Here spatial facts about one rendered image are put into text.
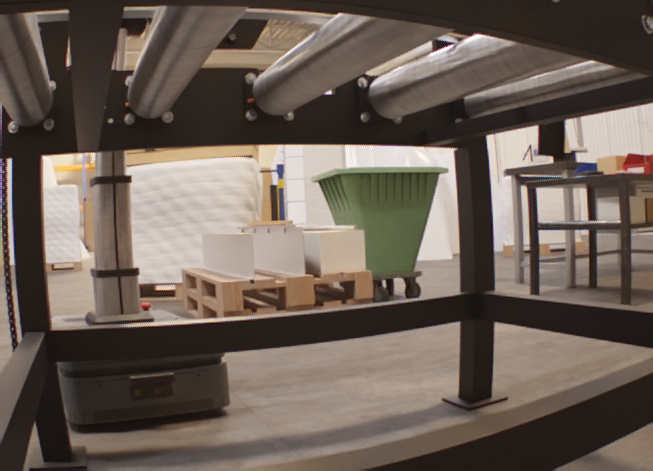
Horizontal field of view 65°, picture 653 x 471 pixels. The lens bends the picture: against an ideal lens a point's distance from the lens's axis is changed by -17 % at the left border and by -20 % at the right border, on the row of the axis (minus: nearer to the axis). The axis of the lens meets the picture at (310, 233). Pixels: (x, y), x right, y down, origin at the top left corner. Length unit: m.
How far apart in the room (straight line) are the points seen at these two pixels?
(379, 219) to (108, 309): 2.42
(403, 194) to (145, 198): 2.02
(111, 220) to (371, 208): 2.33
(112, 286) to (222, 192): 2.90
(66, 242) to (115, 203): 7.52
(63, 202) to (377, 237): 6.33
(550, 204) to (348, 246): 5.04
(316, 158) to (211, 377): 3.60
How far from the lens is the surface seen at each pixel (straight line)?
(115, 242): 1.90
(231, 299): 3.03
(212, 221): 4.71
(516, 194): 4.82
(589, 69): 1.31
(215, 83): 1.46
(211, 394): 1.76
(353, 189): 3.86
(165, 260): 4.80
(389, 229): 3.98
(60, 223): 9.41
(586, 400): 0.69
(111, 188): 1.90
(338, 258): 3.26
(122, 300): 1.90
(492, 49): 1.10
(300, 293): 3.13
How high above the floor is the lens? 0.55
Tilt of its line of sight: 1 degrees down
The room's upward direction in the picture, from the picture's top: 3 degrees counter-clockwise
